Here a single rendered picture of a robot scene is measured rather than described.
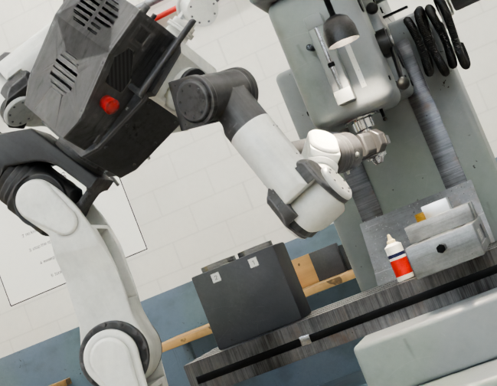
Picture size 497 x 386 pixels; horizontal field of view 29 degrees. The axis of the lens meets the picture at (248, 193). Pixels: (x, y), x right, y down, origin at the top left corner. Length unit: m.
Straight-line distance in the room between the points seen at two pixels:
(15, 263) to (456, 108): 5.23
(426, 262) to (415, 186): 0.60
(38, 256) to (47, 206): 5.36
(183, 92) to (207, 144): 4.96
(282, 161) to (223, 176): 4.97
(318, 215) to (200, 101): 0.31
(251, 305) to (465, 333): 0.55
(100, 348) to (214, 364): 0.42
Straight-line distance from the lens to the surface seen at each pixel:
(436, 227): 2.16
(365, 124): 2.24
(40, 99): 1.96
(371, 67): 2.18
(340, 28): 2.04
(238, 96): 1.82
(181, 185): 6.84
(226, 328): 2.32
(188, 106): 1.81
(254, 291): 2.29
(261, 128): 1.80
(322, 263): 6.05
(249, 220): 6.69
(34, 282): 7.36
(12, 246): 7.42
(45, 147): 1.99
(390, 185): 2.62
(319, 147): 1.98
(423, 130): 2.61
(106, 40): 1.85
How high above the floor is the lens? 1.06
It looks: 5 degrees up
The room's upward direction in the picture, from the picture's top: 22 degrees counter-clockwise
